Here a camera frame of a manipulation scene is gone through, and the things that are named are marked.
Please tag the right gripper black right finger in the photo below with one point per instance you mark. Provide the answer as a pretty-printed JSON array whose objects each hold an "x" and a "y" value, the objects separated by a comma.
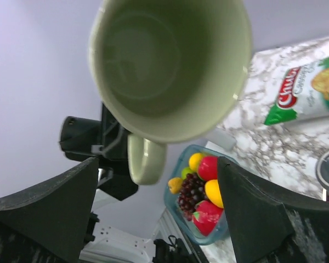
[{"x": 269, "y": 223}]

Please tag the red apple toy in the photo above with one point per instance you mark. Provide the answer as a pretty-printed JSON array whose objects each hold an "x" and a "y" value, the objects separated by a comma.
[{"x": 208, "y": 168}]

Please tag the yellow lemon toy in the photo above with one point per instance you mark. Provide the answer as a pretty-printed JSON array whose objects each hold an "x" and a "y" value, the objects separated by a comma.
[
  {"x": 213, "y": 193},
  {"x": 195, "y": 160}
]

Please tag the yellow orange pepper toy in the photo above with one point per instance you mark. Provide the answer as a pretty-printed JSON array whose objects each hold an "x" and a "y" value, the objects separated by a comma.
[{"x": 174, "y": 185}]

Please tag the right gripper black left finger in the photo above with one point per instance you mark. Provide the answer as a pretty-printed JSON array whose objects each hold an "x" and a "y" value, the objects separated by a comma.
[{"x": 48, "y": 222}]

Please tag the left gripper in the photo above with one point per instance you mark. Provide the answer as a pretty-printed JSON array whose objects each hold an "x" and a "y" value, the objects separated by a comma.
[{"x": 106, "y": 140}]

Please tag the light green mug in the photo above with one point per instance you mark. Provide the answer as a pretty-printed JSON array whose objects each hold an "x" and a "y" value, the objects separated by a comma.
[{"x": 168, "y": 71}]

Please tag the green chips bag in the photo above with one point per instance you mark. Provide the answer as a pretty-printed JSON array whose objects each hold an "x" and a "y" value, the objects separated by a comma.
[{"x": 303, "y": 94}]

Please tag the red dragon fruit toy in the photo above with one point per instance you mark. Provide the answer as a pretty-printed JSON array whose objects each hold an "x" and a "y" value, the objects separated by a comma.
[{"x": 206, "y": 216}]

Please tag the dark grape bunch toy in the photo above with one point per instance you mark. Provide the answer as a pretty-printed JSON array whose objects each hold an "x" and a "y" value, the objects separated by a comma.
[{"x": 191, "y": 193}]

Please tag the clear blue fruit container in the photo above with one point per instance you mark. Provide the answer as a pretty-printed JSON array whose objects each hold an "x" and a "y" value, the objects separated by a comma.
[{"x": 170, "y": 200}]

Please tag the green lime toy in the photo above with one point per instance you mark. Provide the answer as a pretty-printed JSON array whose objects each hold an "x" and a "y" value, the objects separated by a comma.
[{"x": 185, "y": 171}]

